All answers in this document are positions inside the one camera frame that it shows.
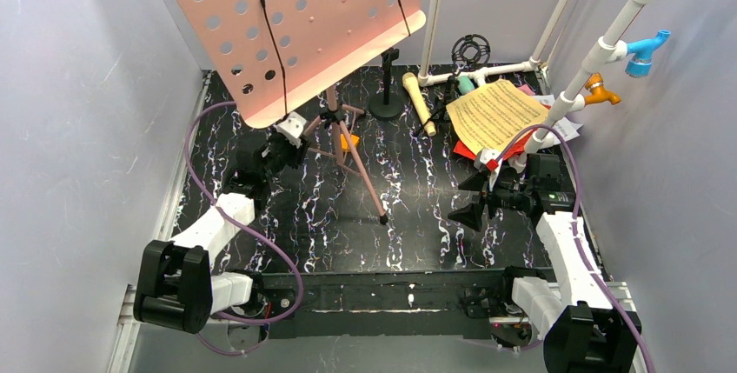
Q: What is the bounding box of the small black tripod stand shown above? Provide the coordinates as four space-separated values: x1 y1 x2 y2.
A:
413 34 491 137

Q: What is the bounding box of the right robot arm base mount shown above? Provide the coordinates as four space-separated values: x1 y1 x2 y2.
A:
461 289 534 348

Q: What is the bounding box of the orange pipe fitting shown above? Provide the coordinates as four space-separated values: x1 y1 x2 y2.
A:
584 72 621 105

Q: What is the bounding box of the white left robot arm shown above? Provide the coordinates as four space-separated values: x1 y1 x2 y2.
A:
133 132 309 334

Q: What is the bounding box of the pink sheet music page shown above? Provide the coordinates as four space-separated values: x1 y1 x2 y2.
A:
517 84 536 96

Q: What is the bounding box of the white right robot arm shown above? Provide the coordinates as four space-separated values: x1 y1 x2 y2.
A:
448 149 641 372

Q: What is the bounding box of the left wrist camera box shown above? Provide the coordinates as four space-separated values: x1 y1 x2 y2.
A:
276 111 308 148

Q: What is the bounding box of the blue pipe fitting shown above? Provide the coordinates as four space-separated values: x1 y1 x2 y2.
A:
625 30 671 78

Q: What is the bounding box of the white PVC pipe frame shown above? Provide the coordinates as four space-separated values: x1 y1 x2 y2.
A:
416 0 692 156

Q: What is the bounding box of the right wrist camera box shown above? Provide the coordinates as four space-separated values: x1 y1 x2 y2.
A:
474 148 501 190

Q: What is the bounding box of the cream yellow microphone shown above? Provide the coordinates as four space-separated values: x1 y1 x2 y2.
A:
402 72 436 137

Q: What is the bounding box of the green microphone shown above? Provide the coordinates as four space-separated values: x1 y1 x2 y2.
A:
456 76 476 96

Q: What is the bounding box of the black microphone stand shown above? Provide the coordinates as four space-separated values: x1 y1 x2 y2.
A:
368 48 403 121

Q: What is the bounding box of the orange tape measure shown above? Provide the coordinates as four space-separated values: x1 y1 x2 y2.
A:
340 134 361 153

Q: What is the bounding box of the white sheet music page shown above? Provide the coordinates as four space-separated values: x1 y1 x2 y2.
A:
533 95 582 149

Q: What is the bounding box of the yellow sheet music page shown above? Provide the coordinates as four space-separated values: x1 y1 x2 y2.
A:
447 79 548 154

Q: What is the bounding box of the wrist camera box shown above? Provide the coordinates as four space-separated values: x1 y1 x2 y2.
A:
276 111 308 148
474 148 501 190

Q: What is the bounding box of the pink music stand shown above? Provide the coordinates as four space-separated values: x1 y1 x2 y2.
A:
172 0 428 226

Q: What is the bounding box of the aluminium rail frame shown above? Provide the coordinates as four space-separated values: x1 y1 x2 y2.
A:
107 70 656 373

